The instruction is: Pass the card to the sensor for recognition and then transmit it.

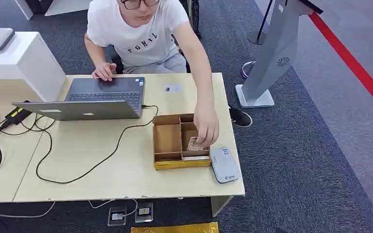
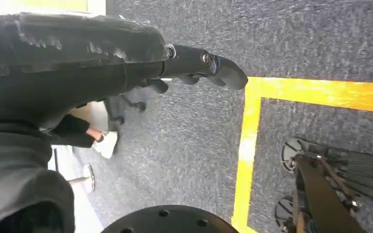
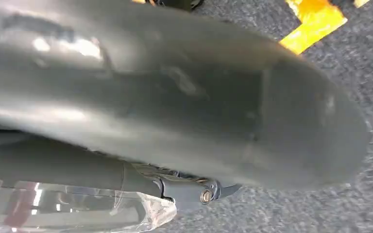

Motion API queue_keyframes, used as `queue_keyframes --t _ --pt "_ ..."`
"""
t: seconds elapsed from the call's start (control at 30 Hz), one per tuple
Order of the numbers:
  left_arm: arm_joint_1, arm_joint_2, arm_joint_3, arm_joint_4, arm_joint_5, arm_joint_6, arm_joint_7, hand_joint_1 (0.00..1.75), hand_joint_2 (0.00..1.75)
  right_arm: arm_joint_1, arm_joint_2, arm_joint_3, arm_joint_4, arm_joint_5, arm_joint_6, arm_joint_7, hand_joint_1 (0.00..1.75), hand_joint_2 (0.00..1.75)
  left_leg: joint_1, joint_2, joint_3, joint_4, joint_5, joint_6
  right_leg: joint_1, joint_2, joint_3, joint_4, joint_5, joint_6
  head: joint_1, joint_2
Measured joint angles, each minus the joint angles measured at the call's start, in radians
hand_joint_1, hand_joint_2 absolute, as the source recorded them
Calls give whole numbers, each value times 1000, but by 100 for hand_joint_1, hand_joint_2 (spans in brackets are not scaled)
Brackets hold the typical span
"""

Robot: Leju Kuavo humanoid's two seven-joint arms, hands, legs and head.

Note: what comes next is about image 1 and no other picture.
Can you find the person's left hand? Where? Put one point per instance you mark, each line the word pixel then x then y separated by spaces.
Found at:
pixel 205 123

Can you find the person's right hand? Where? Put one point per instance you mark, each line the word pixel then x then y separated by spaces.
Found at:
pixel 104 71

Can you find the brown printed card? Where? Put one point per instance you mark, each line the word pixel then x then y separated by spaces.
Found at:
pixel 192 146

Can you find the white id card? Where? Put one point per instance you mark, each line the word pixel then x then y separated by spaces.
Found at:
pixel 173 88

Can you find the grey laptop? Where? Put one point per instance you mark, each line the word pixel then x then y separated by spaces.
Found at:
pixel 109 93

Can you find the white card stack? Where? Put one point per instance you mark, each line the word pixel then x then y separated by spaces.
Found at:
pixel 194 158

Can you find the person's black shoe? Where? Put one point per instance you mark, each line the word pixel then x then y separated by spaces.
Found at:
pixel 241 117

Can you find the wooden card box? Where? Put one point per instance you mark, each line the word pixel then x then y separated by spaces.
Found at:
pixel 168 138

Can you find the grey card reader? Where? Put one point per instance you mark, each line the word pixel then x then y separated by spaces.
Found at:
pixel 225 165

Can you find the person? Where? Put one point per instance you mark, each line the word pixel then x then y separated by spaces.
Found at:
pixel 141 35

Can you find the round stanchion base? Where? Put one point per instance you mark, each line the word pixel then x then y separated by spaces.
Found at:
pixel 247 69

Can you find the black glasses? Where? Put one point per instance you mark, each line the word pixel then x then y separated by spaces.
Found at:
pixel 135 4

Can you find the white cabinet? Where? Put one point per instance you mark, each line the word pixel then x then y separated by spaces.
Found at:
pixel 28 64

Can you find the white bench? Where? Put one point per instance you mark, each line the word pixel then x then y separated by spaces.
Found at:
pixel 64 6

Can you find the pale desk leg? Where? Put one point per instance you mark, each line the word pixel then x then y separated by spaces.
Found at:
pixel 220 205

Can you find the black power adapter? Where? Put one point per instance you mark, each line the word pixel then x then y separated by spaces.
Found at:
pixel 16 115

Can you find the grey kiosk stand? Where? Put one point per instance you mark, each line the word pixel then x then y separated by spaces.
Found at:
pixel 275 48

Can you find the black stanchion pole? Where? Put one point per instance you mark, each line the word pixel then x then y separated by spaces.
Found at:
pixel 259 35

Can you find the yellow plastic bag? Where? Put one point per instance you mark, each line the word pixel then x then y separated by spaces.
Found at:
pixel 177 228

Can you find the floor socket with plug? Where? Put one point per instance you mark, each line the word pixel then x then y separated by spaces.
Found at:
pixel 117 216

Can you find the red floor tape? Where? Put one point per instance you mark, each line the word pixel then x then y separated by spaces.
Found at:
pixel 350 61

